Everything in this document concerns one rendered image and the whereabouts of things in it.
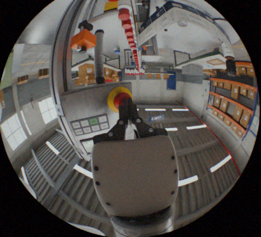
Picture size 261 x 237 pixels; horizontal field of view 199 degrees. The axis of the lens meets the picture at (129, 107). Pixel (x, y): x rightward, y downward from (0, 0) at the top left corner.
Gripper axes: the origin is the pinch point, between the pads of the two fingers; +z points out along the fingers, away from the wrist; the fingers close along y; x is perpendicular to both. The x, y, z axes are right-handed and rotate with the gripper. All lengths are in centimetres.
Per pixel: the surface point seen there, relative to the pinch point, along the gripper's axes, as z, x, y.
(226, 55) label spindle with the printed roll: 13, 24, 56
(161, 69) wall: 626, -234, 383
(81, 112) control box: 1.2, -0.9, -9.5
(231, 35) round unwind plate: 14, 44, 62
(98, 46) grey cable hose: 19.5, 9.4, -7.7
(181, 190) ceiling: -150, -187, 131
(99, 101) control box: 3.2, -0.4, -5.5
